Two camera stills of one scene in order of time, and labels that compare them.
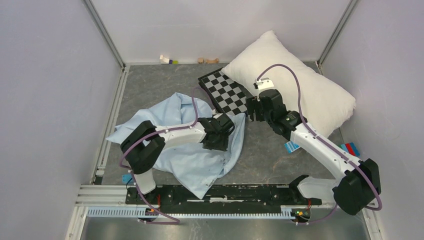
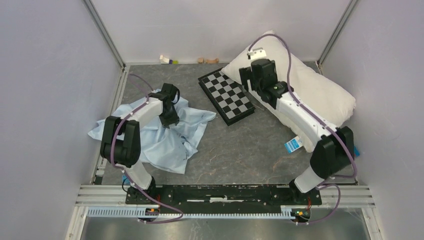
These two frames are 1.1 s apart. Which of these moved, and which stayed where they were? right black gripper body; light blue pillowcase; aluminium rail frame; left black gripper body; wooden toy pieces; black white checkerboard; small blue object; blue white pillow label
Moved: left black gripper body; right black gripper body; light blue pillowcase
Stayed: aluminium rail frame; blue white pillow label; small blue object; black white checkerboard; wooden toy pieces
